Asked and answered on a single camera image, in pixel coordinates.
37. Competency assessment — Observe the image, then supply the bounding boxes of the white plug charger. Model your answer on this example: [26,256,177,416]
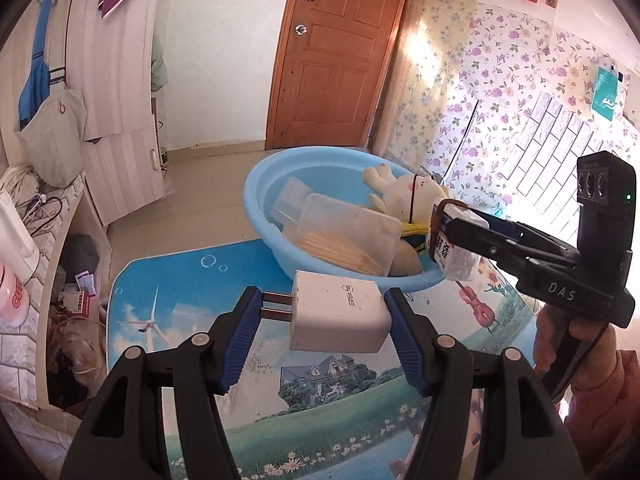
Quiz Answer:
[260,270,392,353]

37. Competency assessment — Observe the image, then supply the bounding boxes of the light blue plastic basin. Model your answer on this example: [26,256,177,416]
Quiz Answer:
[243,146,451,295]

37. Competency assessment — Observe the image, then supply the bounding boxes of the person's right forearm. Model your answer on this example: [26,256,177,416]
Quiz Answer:
[565,350,640,480]

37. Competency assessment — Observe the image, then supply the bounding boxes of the small red box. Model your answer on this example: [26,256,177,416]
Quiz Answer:
[60,287,98,318]

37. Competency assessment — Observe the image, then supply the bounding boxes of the clear cotton swab box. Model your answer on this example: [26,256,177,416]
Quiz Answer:
[270,177,326,235]

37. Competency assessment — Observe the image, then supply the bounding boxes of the landscape printed desktop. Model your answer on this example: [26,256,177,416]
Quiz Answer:
[106,237,551,480]

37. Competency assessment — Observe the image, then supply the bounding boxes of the dark grey bag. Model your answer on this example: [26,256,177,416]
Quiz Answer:
[62,234,101,273]

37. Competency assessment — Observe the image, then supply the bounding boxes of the brick pattern side shelf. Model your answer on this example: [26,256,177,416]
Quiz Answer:
[0,177,108,408]

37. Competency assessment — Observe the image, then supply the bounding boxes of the pale green hanging cloth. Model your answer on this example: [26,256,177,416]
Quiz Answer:
[150,35,168,93]

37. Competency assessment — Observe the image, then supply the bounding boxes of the white wardrobe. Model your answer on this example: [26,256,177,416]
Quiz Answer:
[0,0,168,226]

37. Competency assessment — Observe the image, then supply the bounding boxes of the tangle of cables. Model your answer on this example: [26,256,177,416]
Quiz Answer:
[15,192,66,233]

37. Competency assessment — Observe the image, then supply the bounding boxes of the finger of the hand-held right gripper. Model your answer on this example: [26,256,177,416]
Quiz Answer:
[485,212,579,262]
[443,219,551,291]

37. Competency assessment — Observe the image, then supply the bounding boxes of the small white labelled packet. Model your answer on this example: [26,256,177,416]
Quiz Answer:
[429,199,491,282]

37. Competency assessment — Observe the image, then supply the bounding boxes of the beige plush toy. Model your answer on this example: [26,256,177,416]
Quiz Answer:
[390,240,426,277]

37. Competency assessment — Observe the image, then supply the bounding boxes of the beige tote bag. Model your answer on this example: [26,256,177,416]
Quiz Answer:
[14,87,88,188]

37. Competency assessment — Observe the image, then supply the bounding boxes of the thin black rod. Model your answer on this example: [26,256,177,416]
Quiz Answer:
[447,100,481,178]

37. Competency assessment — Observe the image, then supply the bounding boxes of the clear toothpick box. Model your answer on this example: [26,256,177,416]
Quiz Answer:
[292,192,403,277]

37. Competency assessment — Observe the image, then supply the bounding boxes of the blue apron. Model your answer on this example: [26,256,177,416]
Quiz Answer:
[17,0,56,128]

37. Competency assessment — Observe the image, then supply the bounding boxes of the white plush rabbit toy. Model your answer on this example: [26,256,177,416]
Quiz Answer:
[362,165,451,237]

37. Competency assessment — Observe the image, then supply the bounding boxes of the pink jar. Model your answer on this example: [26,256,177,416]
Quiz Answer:
[0,262,31,323]

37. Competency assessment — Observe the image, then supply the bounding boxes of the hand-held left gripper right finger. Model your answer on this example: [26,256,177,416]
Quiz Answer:
[382,287,586,480]

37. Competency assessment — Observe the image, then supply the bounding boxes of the teal wall card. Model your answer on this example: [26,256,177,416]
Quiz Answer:
[590,66,632,122]

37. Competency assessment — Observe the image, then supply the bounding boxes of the white electric kettle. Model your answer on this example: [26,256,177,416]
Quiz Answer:
[0,192,41,273]

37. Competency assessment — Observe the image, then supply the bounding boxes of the brown wooden door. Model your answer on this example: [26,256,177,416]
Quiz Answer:
[265,0,417,151]

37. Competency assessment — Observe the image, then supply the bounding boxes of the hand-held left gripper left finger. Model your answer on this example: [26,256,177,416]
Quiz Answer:
[60,285,263,480]

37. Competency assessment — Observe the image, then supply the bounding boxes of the person's right hand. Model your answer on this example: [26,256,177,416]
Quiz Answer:
[534,305,618,396]

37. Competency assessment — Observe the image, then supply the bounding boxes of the crumpled plastic bags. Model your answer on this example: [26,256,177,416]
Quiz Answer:
[50,330,108,401]

